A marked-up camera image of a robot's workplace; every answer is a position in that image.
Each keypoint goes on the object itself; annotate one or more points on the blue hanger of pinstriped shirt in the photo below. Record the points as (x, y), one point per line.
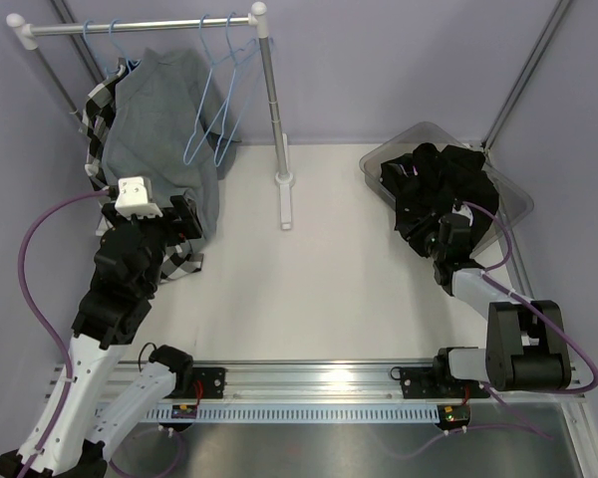
(241, 59)

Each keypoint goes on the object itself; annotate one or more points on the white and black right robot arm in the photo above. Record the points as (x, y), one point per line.
(524, 349)

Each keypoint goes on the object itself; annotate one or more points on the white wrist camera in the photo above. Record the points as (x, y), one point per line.
(461, 209)
(135, 198)

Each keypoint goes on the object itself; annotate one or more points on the plain black shirt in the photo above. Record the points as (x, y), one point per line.
(429, 181)

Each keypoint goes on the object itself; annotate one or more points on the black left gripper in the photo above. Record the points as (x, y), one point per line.
(186, 228)

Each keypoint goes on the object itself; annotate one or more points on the blue hanger of grey shirt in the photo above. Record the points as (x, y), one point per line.
(117, 47)

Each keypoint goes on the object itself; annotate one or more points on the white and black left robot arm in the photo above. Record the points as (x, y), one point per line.
(71, 439)

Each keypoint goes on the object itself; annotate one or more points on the white slotted cable duct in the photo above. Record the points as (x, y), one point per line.
(296, 413)

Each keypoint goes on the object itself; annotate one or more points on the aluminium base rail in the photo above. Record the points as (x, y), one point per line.
(298, 382)

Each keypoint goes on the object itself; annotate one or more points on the grey shirt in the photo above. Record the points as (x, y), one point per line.
(155, 112)

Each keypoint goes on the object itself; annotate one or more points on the blue hanger of checked shirt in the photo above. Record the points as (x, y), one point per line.
(102, 67)

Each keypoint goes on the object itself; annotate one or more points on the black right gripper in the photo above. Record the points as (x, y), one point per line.
(416, 234)

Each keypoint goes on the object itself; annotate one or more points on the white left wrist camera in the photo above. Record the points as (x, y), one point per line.
(135, 198)

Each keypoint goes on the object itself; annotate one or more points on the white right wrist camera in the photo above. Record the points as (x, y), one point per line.
(461, 209)

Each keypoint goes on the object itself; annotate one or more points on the black white checked shirt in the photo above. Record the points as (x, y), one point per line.
(98, 115)

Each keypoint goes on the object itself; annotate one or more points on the blue hanger of black shirt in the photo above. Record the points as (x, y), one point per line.
(200, 133)

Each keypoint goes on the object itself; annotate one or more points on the metal clothes rack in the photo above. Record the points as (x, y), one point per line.
(257, 18)

